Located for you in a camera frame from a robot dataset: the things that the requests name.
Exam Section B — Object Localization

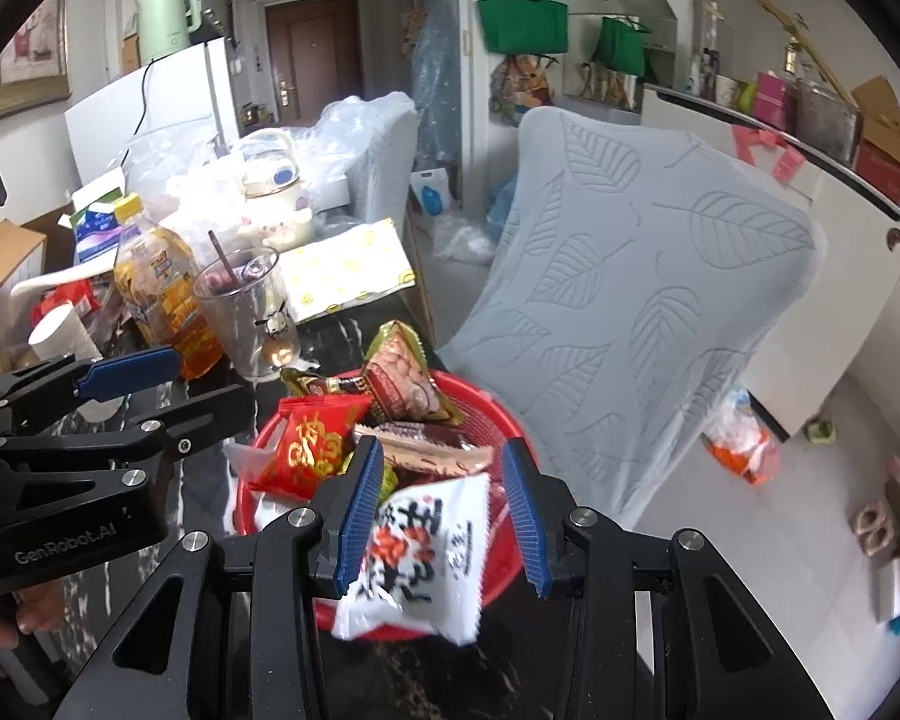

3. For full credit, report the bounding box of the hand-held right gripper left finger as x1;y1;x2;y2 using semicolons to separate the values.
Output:
49;435;386;720

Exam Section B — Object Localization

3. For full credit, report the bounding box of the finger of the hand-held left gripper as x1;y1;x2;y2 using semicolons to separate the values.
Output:
0;384;257;492
0;347;183;437

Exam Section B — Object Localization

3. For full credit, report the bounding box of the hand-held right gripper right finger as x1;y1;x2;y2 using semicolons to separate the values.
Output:
500;436;833;720

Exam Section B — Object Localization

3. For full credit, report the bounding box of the clear white packet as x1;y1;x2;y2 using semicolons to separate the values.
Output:
221;441;272;482

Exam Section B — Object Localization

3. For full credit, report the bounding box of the white snack packet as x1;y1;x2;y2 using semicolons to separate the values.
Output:
330;471;493;647

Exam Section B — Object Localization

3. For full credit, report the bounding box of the red snack packet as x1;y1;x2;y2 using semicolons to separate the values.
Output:
251;394;373;500

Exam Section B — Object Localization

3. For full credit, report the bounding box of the brown snack packet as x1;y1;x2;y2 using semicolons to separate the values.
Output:
355;424;496;479

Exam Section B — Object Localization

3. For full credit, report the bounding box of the red plastic basket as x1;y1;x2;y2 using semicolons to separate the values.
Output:
236;367;530;643

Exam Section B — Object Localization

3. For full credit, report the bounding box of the dark brown candy packet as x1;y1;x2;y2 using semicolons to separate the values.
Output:
281;367;376;400

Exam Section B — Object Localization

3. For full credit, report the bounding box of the green pink snack packet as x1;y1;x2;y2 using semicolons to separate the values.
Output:
364;321;467;430

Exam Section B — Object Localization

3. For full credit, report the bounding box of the person's left hand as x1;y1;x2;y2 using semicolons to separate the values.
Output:
0;581;67;650

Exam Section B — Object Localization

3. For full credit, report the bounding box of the white paper roll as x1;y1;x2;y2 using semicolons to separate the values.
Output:
28;301;103;365

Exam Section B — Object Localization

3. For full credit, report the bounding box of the cooking oil bottle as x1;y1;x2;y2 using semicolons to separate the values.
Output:
112;193;223;380

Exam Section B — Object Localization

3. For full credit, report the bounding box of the glass cup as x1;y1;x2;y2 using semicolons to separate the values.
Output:
193;246;302;382

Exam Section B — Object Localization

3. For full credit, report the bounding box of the blue tissue pack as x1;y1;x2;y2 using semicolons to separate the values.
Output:
71;202;122;264

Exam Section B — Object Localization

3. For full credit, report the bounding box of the brown cardboard box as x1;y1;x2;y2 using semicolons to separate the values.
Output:
0;221;50;384

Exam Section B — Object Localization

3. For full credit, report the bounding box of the long metal spoon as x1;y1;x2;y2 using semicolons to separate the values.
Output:
208;231;235;280

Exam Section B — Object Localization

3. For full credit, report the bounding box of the crinkled clear plastic bag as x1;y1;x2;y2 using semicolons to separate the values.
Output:
124;131;234;234

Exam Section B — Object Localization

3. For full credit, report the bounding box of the smiley print box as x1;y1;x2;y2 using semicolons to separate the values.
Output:
277;217;416;325

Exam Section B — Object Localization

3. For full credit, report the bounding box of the orange plastic bag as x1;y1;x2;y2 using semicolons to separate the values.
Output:
705;386;785;485

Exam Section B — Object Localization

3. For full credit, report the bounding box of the white refrigerator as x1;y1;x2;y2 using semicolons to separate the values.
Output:
64;37;242;188

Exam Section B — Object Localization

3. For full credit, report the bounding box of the crumpled clear plastic bag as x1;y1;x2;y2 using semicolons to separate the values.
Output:
431;217;497;264

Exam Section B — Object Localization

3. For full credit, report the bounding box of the blue plastic bag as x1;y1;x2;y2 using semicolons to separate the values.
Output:
484;176;523;235

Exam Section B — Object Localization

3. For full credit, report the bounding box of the white blue shopping bag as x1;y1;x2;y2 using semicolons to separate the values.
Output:
409;169;452;218

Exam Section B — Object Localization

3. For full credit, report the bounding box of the framed picture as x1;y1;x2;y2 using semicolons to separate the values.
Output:
0;0;73;122

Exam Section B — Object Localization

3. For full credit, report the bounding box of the beige slipper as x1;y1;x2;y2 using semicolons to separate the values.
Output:
870;499;900;553
851;502;883;554

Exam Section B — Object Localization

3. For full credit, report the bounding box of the green electric kettle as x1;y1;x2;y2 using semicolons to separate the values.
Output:
135;0;200;65

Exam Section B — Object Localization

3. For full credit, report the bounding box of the brown door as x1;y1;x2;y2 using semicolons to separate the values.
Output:
264;0;365;128

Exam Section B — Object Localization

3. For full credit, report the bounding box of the white cabinet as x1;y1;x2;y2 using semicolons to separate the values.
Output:
641;82;900;440

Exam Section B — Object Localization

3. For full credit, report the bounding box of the bubble wrap roll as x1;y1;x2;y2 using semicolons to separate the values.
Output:
411;0;463;166

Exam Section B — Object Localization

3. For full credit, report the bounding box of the cartoon print bag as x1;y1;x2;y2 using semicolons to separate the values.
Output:
489;52;557;128

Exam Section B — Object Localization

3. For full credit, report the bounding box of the pink ribbon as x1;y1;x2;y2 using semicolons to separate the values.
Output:
731;124;808;185

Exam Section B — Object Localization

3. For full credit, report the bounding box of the green tote bag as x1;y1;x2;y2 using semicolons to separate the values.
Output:
476;0;569;54
594;15;650;77

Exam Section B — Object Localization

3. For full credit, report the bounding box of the pink box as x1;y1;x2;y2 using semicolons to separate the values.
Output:
755;71;793;129

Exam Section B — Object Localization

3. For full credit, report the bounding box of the red box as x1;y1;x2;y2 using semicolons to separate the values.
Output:
855;142;900;204

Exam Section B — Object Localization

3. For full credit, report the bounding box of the grey container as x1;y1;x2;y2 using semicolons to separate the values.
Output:
795;79;864;163

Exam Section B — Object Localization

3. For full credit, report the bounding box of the open cardboard box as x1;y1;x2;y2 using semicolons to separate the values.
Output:
851;75;900;166

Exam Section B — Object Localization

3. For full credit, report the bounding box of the black cable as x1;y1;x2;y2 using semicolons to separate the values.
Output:
124;64;152;167

